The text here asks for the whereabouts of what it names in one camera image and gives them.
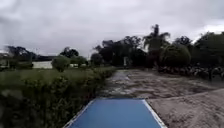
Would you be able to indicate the round green bush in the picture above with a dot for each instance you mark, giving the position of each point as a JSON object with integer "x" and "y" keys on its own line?
{"x": 61, "y": 62}

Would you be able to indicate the blue painted path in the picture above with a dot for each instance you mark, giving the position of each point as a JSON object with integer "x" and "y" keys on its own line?
{"x": 116, "y": 115}

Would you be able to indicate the green hedge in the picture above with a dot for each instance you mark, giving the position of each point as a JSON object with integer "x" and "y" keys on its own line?
{"x": 43, "y": 100}

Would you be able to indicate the white building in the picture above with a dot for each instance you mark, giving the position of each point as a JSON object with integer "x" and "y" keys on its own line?
{"x": 42, "y": 64}

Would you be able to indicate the grey concrete lot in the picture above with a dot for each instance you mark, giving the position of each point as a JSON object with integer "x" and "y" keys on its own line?
{"x": 186, "y": 108}

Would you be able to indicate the row of tall trees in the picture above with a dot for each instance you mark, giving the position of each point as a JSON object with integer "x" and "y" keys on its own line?
{"x": 173, "y": 53}

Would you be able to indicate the row of parked motorcycles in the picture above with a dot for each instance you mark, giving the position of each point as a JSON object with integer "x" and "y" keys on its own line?
{"x": 193, "y": 71}

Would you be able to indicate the distant dark trees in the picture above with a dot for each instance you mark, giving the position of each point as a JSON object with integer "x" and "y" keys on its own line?
{"x": 20, "y": 52}

